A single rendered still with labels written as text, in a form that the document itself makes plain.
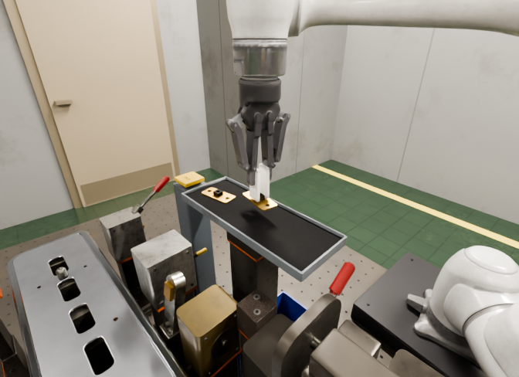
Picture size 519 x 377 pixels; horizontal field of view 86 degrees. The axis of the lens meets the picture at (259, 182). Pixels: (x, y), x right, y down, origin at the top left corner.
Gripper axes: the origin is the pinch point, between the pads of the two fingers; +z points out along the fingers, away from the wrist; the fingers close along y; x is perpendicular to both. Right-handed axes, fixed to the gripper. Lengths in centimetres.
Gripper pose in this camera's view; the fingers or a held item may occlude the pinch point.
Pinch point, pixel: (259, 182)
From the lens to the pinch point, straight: 57.4
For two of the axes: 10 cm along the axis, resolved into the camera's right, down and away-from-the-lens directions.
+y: -8.4, 2.4, -4.9
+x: 5.5, 3.8, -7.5
